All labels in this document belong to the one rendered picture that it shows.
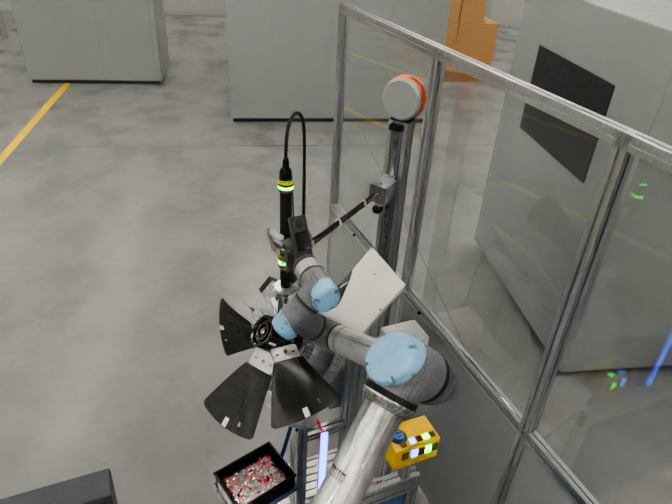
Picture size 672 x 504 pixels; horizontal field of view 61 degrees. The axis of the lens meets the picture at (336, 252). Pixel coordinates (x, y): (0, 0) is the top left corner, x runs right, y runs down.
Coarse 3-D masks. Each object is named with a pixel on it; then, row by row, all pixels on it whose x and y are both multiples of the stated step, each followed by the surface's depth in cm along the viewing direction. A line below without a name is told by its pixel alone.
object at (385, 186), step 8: (384, 176) 217; (392, 176) 216; (376, 184) 211; (384, 184) 211; (392, 184) 212; (376, 192) 211; (384, 192) 209; (392, 192) 214; (376, 200) 213; (384, 200) 211
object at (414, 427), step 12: (408, 420) 182; (420, 420) 183; (408, 432) 178; (420, 432) 178; (396, 444) 174; (408, 444) 174; (420, 444) 175; (396, 456) 173; (420, 456) 178; (432, 456) 181; (396, 468) 176
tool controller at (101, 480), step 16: (80, 480) 141; (96, 480) 140; (112, 480) 145; (16, 496) 136; (32, 496) 136; (48, 496) 136; (64, 496) 136; (80, 496) 135; (96, 496) 135; (112, 496) 137
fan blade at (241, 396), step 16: (240, 368) 196; (256, 368) 195; (224, 384) 197; (240, 384) 195; (256, 384) 195; (208, 400) 198; (224, 400) 195; (240, 400) 194; (256, 400) 194; (224, 416) 195; (240, 416) 193; (256, 416) 193; (240, 432) 192
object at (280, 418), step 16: (288, 368) 183; (304, 368) 184; (272, 384) 180; (288, 384) 179; (304, 384) 179; (320, 384) 178; (272, 400) 176; (288, 400) 175; (304, 400) 174; (336, 400) 173; (272, 416) 173; (288, 416) 172; (304, 416) 171
